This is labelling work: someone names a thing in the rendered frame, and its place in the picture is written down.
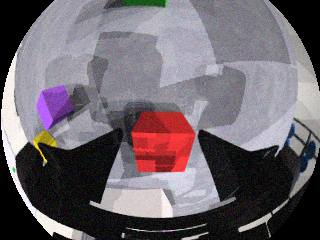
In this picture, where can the yellow block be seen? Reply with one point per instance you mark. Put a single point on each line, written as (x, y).
(44, 138)

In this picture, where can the green block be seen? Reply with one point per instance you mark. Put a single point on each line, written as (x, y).
(155, 3)

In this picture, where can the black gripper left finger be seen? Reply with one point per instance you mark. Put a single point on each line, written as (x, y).
(88, 165)

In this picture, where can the red block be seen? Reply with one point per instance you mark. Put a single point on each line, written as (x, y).
(162, 141)

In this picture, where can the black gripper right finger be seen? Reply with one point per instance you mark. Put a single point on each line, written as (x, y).
(231, 166)

